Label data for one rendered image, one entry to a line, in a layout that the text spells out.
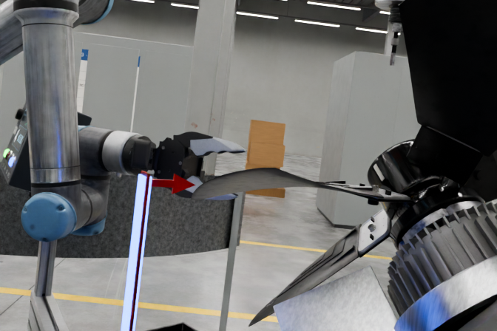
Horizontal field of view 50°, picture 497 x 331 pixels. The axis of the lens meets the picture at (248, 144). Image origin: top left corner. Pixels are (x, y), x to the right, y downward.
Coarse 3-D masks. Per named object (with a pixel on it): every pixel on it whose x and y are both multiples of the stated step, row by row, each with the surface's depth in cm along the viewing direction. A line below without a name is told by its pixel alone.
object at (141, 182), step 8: (144, 176) 60; (144, 184) 60; (136, 200) 61; (136, 208) 61; (136, 216) 61; (136, 224) 61; (136, 232) 60; (136, 240) 60; (136, 248) 60; (136, 256) 60; (128, 272) 62; (128, 280) 62; (128, 288) 61; (128, 296) 61; (128, 304) 61; (128, 312) 61; (128, 320) 61; (128, 328) 61
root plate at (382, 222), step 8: (376, 216) 89; (384, 216) 87; (368, 224) 90; (376, 224) 87; (384, 224) 84; (360, 232) 89; (368, 232) 87; (376, 232) 84; (384, 232) 82; (360, 240) 87; (368, 240) 84; (376, 240) 82; (360, 248) 85; (368, 248) 83
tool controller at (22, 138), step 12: (24, 108) 127; (24, 120) 118; (84, 120) 113; (24, 132) 111; (24, 144) 108; (24, 156) 108; (12, 168) 109; (24, 168) 108; (12, 180) 107; (24, 180) 108
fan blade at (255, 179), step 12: (252, 168) 59; (264, 168) 58; (276, 168) 58; (216, 180) 66; (228, 180) 66; (240, 180) 66; (252, 180) 66; (264, 180) 65; (276, 180) 64; (288, 180) 62; (300, 180) 62; (204, 192) 73; (216, 192) 75; (228, 192) 76; (348, 192) 67; (360, 192) 69; (372, 192) 72
